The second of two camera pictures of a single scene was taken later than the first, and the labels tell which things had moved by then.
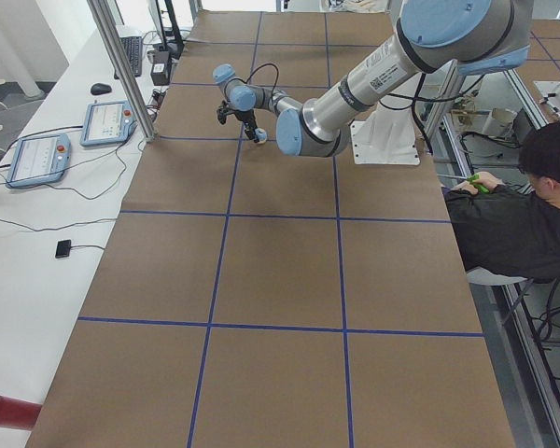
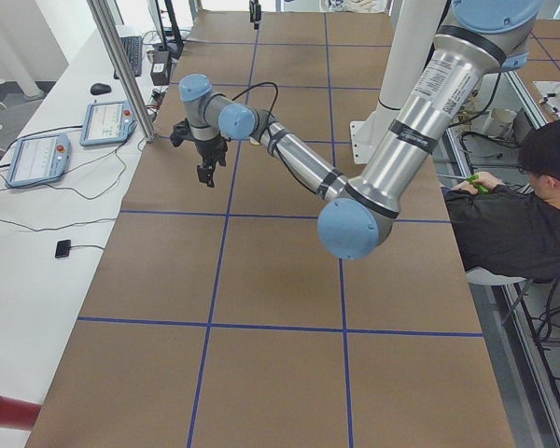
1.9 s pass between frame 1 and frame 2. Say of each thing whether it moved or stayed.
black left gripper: moved
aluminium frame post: stayed
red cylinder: stayed
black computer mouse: stayed
